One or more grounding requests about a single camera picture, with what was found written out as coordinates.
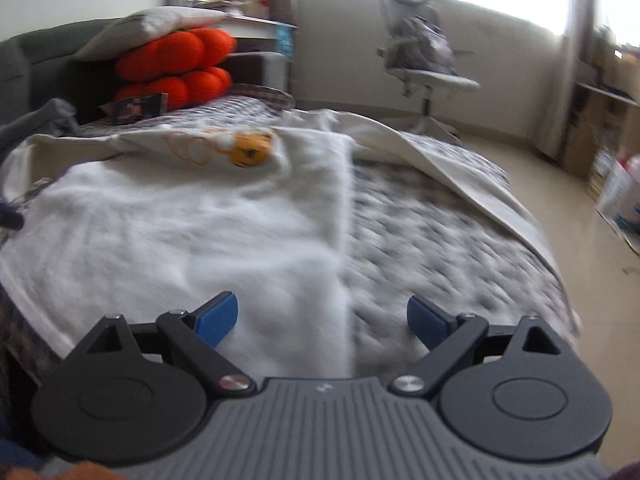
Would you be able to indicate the orange flower cushion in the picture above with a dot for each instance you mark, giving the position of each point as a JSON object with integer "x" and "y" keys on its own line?
{"x": 184, "y": 65}

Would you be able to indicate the grey blanket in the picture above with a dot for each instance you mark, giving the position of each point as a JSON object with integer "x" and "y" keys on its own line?
{"x": 55, "y": 118}

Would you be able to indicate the white printed t-shirt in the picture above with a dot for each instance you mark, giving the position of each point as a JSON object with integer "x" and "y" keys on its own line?
{"x": 200, "y": 219}

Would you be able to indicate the grey backpack on chair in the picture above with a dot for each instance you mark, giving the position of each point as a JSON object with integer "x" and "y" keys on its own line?
{"x": 422, "y": 46}

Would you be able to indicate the smartphone showing video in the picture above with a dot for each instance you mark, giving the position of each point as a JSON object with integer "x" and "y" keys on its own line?
{"x": 130, "y": 110}

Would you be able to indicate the white pillow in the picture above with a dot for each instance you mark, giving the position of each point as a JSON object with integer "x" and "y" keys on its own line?
{"x": 140, "y": 28}

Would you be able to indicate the white cardboard box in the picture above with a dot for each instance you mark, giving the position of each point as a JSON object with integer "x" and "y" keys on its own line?
{"x": 618, "y": 204}

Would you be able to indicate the dark grey sofa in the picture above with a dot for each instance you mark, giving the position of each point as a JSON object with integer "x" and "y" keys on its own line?
{"x": 40, "y": 66}

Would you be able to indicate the wooden shelf unit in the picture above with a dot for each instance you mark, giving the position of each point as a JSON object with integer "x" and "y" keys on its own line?
{"x": 603, "y": 127}

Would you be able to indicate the grey office chair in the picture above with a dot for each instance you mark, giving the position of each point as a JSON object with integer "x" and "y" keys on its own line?
{"x": 393, "y": 12}

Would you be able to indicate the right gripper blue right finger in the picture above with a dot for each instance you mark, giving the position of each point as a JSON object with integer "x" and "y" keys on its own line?
{"x": 451, "y": 342}

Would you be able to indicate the grey checked quilt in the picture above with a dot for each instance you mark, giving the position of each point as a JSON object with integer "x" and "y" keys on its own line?
{"x": 440, "y": 249}

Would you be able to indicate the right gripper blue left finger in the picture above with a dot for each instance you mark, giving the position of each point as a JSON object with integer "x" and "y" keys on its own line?
{"x": 192, "y": 339}

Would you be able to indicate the grey right curtain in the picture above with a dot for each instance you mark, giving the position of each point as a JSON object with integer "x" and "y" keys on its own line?
{"x": 574, "y": 47}

